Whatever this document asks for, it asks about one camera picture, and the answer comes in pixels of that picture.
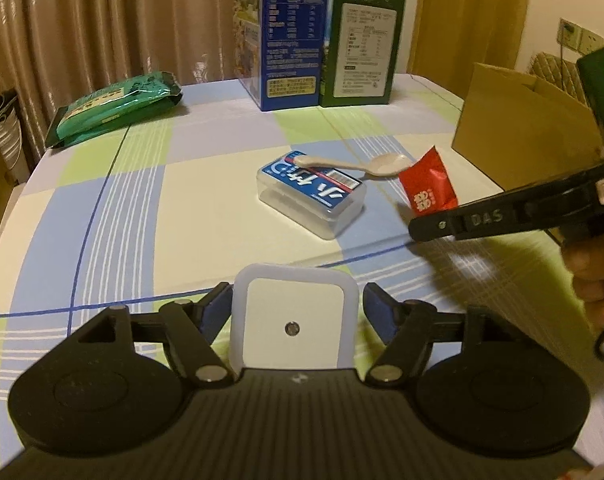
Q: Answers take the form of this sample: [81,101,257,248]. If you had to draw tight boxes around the beige pleated curtain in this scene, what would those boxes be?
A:
[0,0,243,171]

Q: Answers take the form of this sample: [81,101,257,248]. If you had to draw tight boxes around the checkered cloth desktop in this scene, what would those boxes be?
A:
[0,72,604,466]

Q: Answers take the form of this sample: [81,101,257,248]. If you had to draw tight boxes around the brown cardboard box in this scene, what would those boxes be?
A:
[451,62,603,192]

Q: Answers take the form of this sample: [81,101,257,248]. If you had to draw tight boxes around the clear plastic box blue label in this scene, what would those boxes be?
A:
[256,149,368,240]

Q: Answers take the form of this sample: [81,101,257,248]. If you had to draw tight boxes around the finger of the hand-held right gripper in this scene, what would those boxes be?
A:
[407,159,604,244]

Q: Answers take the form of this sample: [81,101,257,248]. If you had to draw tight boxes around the quilted beige chair back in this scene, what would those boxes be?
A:
[526,52,591,107]

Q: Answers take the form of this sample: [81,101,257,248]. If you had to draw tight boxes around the green wet wipes packet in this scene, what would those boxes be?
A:
[46,72,183,149]

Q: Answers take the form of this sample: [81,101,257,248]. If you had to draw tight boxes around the beige plastic spoon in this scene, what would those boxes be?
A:
[294,153,413,179]

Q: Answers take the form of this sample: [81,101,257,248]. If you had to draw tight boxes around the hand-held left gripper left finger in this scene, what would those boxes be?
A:
[78,281,237,389]

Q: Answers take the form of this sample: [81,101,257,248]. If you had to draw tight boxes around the white square night light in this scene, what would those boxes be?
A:
[230,263,359,372]

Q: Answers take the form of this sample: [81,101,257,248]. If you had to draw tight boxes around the wall socket with plug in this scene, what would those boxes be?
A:
[556,17,603,52]

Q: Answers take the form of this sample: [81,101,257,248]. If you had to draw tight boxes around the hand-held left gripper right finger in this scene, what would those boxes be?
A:
[363,281,523,387]

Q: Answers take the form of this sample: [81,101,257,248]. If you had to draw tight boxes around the person's right hand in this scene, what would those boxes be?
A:
[563,219,604,332]

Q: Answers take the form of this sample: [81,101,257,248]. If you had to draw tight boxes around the blue tall carton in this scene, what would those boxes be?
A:
[231,0,331,112]

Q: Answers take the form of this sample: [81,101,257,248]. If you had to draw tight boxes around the green tall carton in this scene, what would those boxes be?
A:
[319,0,408,108]

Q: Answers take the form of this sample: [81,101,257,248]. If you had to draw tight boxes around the red small packet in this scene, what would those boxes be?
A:
[398,145,459,219]

